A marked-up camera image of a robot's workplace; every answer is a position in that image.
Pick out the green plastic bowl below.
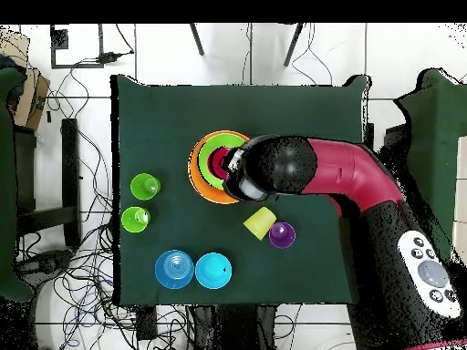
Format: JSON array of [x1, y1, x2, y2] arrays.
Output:
[[197, 132, 251, 191]]

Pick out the black square floor frame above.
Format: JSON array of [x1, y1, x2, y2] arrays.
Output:
[[49, 24, 105, 69]]

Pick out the red plastic cup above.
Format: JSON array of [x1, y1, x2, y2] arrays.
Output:
[[206, 146, 234, 181]]

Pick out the brown cardboard box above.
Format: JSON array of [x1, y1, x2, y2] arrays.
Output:
[[0, 28, 51, 131]]

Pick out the dark green table cloth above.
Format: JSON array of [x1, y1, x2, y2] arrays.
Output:
[[110, 74, 371, 306]]

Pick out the ribbed cyan plastic bowl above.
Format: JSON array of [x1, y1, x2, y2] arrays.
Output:
[[194, 252, 234, 291]]

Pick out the black bench frame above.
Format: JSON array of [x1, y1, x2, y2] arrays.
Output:
[[14, 118, 82, 249]]

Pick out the large orange plastic bowl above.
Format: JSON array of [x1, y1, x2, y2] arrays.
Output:
[[187, 129, 253, 205]]

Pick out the black power strip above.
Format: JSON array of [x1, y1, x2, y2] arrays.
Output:
[[136, 305, 158, 340]]

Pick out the yellow plastic cup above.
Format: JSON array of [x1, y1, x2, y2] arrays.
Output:
[[243, 206, 277, 242]]

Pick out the translucent blue plastic bowl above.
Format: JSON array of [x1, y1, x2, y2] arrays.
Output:
[[153, 249, 195, 290]]

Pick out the green-clothed side table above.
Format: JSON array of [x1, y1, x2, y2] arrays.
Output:
[[0, 67, 36, 303], [393, 68, 467, 256]]

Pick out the black tripod leg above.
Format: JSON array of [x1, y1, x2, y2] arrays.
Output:
[[283, 23, 306, 67], [189, 23, 205, 57]]

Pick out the purple plastic cup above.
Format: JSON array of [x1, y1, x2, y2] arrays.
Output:
[[268, 221, 297, 250]]

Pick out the black power adapter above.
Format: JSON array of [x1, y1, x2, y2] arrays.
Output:
[[98, 51, 134, 64]]

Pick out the green plastic cup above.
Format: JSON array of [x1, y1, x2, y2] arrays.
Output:
[[130, 172, 161, 201], [120, 206, 151, 233]]

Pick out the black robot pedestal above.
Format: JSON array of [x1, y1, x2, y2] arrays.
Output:
[[189, 304, 278, 350]]

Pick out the white boxes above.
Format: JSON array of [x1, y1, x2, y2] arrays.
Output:
[[451, 135, 467, 263]]

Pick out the black stand base with knob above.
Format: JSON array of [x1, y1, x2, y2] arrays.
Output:
[[16, 249, 74, 282]]

